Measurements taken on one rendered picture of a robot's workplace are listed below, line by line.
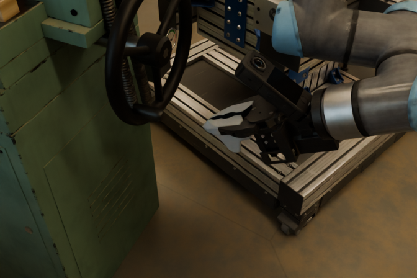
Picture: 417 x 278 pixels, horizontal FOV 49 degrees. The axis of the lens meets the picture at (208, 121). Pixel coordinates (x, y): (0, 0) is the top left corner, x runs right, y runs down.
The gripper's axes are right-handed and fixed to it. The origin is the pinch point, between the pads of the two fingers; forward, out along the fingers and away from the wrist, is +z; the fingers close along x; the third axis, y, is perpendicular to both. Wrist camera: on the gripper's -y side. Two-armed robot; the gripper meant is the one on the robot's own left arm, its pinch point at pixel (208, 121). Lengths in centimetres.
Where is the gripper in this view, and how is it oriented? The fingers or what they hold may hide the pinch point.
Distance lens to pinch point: 73.6
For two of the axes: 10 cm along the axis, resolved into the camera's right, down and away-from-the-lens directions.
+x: 4.1, -6.0, 6.8
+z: -7.9, 1.4, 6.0
